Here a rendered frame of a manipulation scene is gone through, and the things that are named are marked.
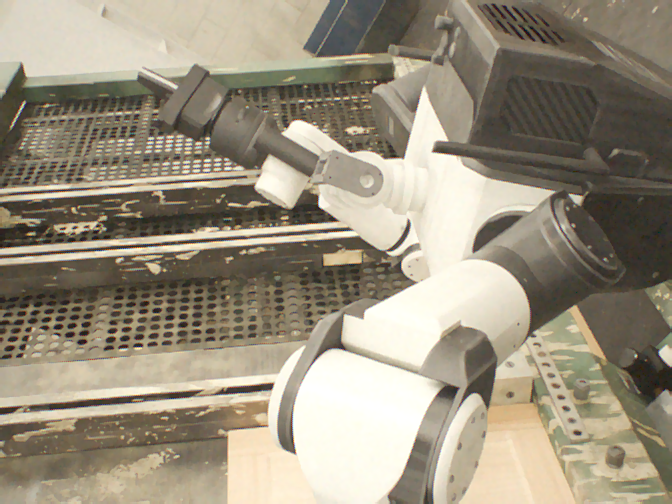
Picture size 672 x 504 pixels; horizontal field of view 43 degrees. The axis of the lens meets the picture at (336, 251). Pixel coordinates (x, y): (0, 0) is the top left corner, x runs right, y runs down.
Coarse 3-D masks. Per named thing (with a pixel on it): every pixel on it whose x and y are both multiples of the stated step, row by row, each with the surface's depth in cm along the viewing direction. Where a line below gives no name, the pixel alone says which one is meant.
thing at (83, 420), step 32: (160, 384) 134; (192, 384) 134; (224, 384) 134; (256, 384) 134; (512, 384) 134; (0, 416) 129; (32, 416) 129; (64, 416) 129; (96, 416) 129; (128, 416) 130; (160, 416) 130; (192, 416) 131; (224, 416) 132; (256, 416) 132; (0, 448) 131; (32, 448) 131; (64, 448) 132; (96, 448) 133
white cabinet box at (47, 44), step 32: (32, 0) 449; (64, 0) 452; (96, 0) 510; (0, 32) 452; (32, 32) 455; (64, 32) 459; (96, 32) 462; (128, 32) 465; (32, 64) 462; (64, 64) 465; (96, 64) 468; (128, 64) 472; (160, 64) 475; (192, 64) 536
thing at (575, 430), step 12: (408, 60) 254; (408, 72) 246; (540, 336) 144; (528, 348) 142; (540, 348) 141; (540, 360) 139; (552, 360) 139; (540, 372) 136; (552, 372) 136; (552, 384) 134; (552, 396) 132; (564, 396) 132; (564, 408) 130; (564, 420) 127; (576, 420) 127; (576, 432) 125
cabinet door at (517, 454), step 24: (504, 408) 135; (528, 408) 135; (240, 432) 132; (264, 432) 132; (504, 432) 131; (528, 432) 130; (240, 456) 128; (264, 456) 128; (288, 456) 128; (480, 456) 127; (504, 456) 127; (528, 456) 126; (552, 456) 126; (240, 480) 124; (264, 480) 124; (288, 480) 124; (480, 480) 123; (504, 480) 123; (528, 480) 122; (552, 480) 122
